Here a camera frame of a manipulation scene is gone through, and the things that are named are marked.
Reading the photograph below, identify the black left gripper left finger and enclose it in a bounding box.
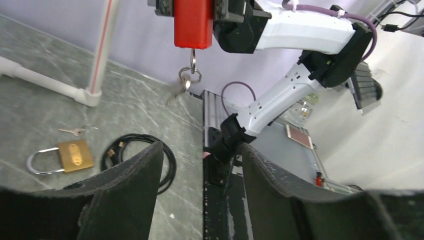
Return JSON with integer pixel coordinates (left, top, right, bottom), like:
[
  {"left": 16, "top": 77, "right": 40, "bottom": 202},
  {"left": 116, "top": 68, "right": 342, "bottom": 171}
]
[{"left": 0, "top": 141, "right": 164, "bottom": 240}]

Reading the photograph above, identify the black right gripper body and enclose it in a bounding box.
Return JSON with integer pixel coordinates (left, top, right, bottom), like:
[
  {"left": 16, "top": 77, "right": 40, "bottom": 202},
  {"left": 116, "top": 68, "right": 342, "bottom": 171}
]
[{"left": 147, "top": 0, "right": 272, "bottom": 54}]

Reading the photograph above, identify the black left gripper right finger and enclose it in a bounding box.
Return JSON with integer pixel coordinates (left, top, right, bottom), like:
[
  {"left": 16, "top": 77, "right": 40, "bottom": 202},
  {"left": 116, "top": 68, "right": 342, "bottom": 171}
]
[{"left": 241, "top": 144, "right": 424, "bottom": 240}]

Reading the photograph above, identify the brass padlock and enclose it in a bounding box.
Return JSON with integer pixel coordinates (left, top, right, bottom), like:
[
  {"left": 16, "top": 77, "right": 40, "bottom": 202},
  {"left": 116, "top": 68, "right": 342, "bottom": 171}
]
[{"left": 26, "top": 139, "right": 95, "bottom": 175}]

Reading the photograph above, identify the small key with ring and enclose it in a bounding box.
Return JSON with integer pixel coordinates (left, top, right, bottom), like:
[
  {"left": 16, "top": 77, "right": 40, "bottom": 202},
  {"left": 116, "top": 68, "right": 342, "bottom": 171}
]
[{"left": 58, "top": 127, "right": 99, "bottom": 137}]

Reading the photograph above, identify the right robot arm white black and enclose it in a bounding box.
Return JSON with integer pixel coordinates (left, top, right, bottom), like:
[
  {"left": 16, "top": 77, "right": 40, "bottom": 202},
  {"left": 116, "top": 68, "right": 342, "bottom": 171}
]
[{"left": 147, "top": 0, "right": 378, "bottom": 186}]

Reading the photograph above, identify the coiled black usb cable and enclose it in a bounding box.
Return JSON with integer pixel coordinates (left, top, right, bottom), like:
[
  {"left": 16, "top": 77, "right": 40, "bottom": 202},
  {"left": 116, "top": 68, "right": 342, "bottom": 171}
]
[{"left": 100, "top": 133, "right": 177, "bottom": 196}]

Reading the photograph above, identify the white pvc pipe frame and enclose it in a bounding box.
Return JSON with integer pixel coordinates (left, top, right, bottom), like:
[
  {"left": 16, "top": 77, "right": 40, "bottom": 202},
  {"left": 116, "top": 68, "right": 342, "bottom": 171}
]
[{"left": 0, "top": 0, "right": 122, "bottom": 108}]

